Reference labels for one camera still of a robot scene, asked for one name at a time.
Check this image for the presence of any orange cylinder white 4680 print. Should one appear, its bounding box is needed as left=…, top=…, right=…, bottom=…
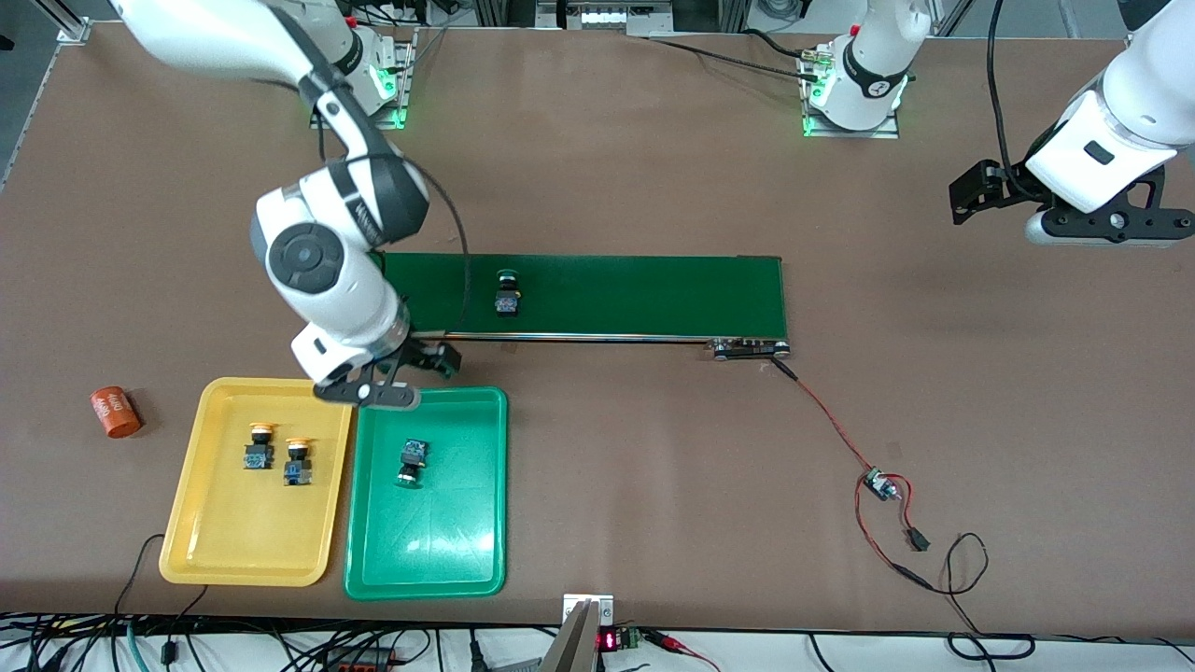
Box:
left=90, top=385, right=143, bottom=439

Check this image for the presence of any green plastic tray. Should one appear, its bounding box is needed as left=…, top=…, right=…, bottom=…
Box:
left=344, top=386, right=509, bottom=600

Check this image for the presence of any green conveyor belt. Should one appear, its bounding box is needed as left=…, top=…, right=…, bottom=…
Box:
left=373, top=252, right=791, bottom=362

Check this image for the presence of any yellow plastic tray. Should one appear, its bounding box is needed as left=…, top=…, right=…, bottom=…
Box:
left=159, top=377, right=355, bottom=588

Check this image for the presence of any orange black power strip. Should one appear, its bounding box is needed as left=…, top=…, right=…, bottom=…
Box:
left=322, top=649, right=412, bottom=672

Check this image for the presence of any red alligator clip lead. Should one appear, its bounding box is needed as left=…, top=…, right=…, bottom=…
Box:
left=646, top=631, right=720, bottom=672

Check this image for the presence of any white background device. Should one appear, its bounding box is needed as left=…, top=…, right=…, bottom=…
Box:
left=558, top=0, right=675, bottom=31

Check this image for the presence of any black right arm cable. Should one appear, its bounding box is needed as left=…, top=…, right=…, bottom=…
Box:
left=401, top=154, right=471, bottom=342

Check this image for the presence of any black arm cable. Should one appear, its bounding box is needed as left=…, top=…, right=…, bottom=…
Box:
left=986, top=0, right=1042, bottom=192
left=401, top=154, right=471, bottom=342

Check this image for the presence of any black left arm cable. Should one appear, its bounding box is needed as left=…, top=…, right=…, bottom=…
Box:
left=986, top=0, right=1042, bottom=192

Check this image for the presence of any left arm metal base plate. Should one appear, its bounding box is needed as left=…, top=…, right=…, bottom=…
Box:
left=801, top=47, right=901, bottom=140

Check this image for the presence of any red black conveyor wire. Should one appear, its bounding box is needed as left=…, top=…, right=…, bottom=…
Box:
left=771, top=358, right=879, bottom=477

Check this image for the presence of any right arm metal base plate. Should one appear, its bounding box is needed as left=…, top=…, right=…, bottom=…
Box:
left=350, top=26, right=418, bottom=131

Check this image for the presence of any small metal bracket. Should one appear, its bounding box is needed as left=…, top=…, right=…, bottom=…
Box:
left=563, top=594, right=614, bottom=628

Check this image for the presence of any black cable on table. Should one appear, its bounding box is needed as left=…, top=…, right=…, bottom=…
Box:
left=644, top=35, right=827, bottom=77

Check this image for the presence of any grey wedge camera mount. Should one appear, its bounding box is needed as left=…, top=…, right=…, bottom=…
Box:
left=540, top=600, right=603, bottom=672

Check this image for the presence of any red black wire with connector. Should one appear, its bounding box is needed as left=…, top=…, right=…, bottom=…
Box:
left=854, top=474, right=935, bottom=591

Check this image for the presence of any black looped cable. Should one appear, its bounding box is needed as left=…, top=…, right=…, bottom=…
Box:
left=943, top=532, right=1035, bottom=662

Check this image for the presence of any aluminium frame profile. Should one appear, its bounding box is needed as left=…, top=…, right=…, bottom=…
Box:
left=54, top=0, right=91, bottom=45

